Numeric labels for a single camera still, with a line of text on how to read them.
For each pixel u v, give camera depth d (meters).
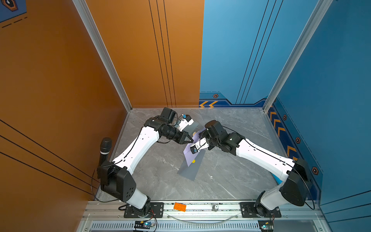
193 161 0.90
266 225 0.71
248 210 0.72
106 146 0.61
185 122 0.70
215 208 0.71
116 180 0.41
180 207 0.74
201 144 0.67
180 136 0.66
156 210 0.74
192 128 0.68
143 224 0.71
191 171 0.86
